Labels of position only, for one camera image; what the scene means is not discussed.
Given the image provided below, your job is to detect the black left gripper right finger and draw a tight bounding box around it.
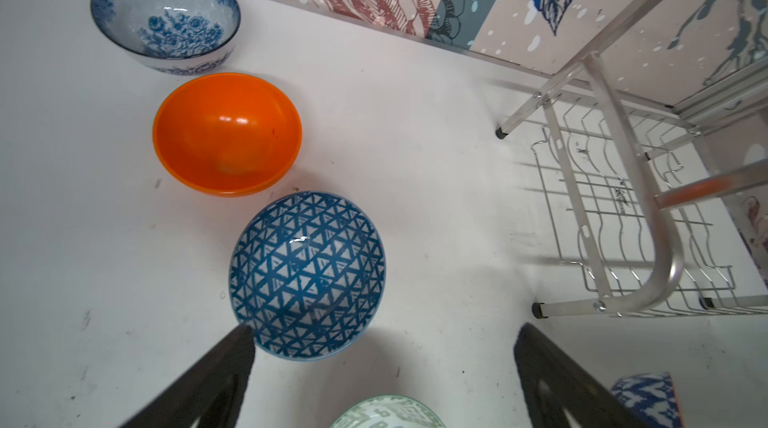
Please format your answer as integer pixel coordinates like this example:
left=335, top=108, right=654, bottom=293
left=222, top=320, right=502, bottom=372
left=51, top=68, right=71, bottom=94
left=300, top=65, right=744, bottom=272
left=514, top=323, right=646, bottom=427

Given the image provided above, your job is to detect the stainless steel dish rack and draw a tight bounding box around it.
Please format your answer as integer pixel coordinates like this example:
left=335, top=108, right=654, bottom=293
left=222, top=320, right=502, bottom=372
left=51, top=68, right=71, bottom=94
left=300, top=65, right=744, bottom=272
left=496, top=0, right=767, bottom=319

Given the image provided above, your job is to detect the blue floral white bowl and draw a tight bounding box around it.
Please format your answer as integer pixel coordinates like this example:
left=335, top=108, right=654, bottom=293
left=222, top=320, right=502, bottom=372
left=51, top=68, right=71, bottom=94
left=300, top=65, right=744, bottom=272
left=90, top=0, right=241, bottom=76

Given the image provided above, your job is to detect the orange plastic bowl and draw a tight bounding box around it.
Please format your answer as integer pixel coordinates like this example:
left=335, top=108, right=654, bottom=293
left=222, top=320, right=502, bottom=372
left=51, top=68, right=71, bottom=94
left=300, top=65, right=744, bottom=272
left=152, top=72, right=303, bottom=197

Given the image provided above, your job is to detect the blue triangle pattern bowl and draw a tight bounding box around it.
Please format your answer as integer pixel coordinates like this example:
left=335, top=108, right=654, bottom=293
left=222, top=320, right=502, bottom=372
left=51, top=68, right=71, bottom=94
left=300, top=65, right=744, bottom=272
left=229, top=191, right=386, bottom=361

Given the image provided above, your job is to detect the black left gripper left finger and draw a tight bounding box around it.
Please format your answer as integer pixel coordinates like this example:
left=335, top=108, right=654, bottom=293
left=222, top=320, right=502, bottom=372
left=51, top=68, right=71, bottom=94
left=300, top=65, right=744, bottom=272
left=124, top=325, right=255, bottom=427

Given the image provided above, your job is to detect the red patterned bowl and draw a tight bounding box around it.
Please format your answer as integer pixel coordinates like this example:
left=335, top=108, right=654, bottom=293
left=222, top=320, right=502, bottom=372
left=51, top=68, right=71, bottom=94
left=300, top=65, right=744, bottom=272
left=610, top=372, right=684, bottom=428

